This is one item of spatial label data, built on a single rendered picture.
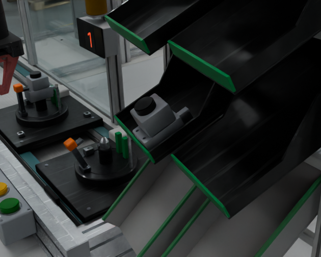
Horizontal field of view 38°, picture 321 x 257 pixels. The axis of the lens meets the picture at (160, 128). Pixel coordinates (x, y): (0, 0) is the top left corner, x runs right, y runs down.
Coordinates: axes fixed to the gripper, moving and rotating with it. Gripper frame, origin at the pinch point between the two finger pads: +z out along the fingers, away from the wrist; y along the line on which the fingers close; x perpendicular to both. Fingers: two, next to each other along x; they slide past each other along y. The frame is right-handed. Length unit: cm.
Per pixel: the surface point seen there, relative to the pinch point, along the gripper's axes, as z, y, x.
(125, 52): 37, 84, -73
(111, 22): -12.5, -17.3, -12.1
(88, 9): -2.5, 23.5, -29.0
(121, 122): 2.9, -17.8, -11.7
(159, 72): 41, 65, -76
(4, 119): 27, 43, -9
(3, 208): 26.6, 5.1, 4.1
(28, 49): 24, 80, -32
